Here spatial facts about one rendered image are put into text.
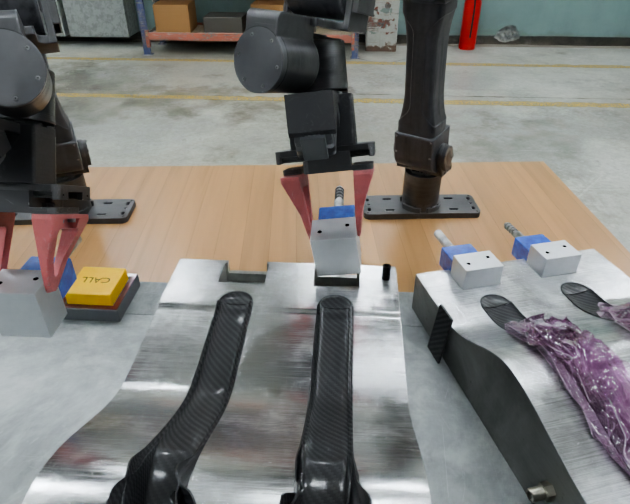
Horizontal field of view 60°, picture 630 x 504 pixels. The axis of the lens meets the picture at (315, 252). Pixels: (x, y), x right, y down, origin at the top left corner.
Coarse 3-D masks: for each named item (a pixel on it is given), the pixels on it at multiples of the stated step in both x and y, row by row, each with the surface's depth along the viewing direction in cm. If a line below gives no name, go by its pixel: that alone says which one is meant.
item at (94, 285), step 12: (84, 276) 72; (96, 276) 72; (108, 276) 72; (120, 276) 72; (72, 288) 69; (84, 288) 69; (96, 288) 69; (108, 288) 69; (120, 288) 72; (72, 300) 69; (84, 300) 69; (96, 300) 69; (108, 300) 69
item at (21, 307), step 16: (80, 240) 60; (32, 256) 56; (0, 272) 51; (16, 272) 51; (32, 272) 51; (64, 272) 54; (0, 288) 49; (16, 288) 49; (32, 288) 49; (64, 288) 54; (0, 304) 49; (16, 304) 49; (32, 304) 49; (48, 304) 51; (64, 304) 54; (0, 320) 51; (16, 320) 50; (32, 320) 50; (48, 320) 51; (32, 336) 52; (48, 336) 51
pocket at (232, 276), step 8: (224, 272) 65; (232, 272) 66; (240, 272) 66; (248, 272) 66; (256, 272) 66; (264, 272) 66; (224, 280) 65; (232, 280) 66; (240, 280) 66; (248, 280) 66; (256, 280) 66; (264, 280) 66
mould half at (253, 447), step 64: (192, 320) 57; (256, 320) 57; (384, 320) 57; (128, 384) 50; (256, 384) 50; (384, 384) 50; (64, 448) 39; (128, 448) 39; (256, 448) 39; (384, 448) 40
